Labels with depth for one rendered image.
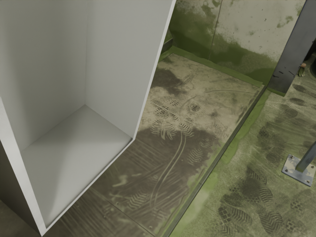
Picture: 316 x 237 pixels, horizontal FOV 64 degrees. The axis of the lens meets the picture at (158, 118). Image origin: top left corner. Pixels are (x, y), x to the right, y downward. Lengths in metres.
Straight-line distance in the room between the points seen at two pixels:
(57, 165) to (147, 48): 0.67
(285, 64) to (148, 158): 1.50
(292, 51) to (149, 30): 1.76
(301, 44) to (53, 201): 2.14
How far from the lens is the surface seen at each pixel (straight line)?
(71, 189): 1.21
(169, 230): 1.57
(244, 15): 2.52
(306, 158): 2.01
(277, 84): 2.68
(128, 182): 1.70
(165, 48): 2.86
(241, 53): 2.64
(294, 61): 2.55
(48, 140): 1.34
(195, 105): 2.24
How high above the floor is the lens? 1.49
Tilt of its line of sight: 44 degrees down
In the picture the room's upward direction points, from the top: 5 degrees clockwise
